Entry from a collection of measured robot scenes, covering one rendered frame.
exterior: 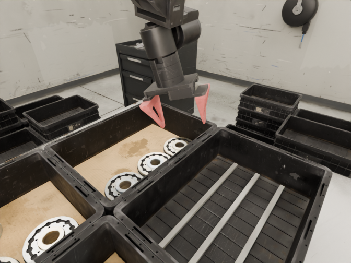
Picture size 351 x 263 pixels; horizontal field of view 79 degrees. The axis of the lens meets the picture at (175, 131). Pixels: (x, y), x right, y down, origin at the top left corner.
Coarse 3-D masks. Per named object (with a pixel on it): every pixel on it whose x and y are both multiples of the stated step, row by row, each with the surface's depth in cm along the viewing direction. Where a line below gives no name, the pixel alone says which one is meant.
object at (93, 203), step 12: (24, 156) 53; (48, 156) 53; (0, 168) 49; (60, 168) 49; (72, 180) 46; (84, 192) 43; (96, 204) 41; (96, 216) 38; (84, 228) 37; (60, 240) 35; (48, 252) 34
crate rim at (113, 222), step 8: (104, 216) 38; (112, 216) 38; (96, 224) 37; (104, 224) 38; (112, 224) 37; (120, 224) 37; (88, 232) 36; (120, 232) 36; (128, 232) 36; (72, 240) 35; (80, 240) 35; (128, 240) 35; (136, 240) 35; (64, 248) 34; (72, 248) 34; (136, 248) 34; (144, 248) 34; (56, 256) 33; (64, 256) 33; (144, 256) 33; (152, 256) 33
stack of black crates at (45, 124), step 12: (72, 96) 164; (36, 108) 148; (48, 108) 153; (60, 108) 160; (72, 108) 167; (84, 108) 167; (96, 108) 151; (36, 120) 150; (48, 120) 154; (60, 120) 134; (72, 120) 141; (84, 120) 148; (96, 120) 156; (36, 132) 141; (48, 132) 131; (60, 132) 138
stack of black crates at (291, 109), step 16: (240, 96) 168; (256, 96) 189; (272, 96) 181; (288, 96) 172; (240, 112) 176; (256, 112) 166; (272, 112) 159; (288, 112) 151; (256, 128) 173; (272, 128) 164
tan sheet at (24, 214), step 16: (32, 192) 56; (48, 192) 56; (0, 208) 52; (16, 208) 52; (32, 208) 52; (48, 208) 52; (64, 208) 52; (16, 224) 48; (32, 224) 48; (0, 240) 45; (16, 240) 45; (0, 256) 42; (16, 256) 42
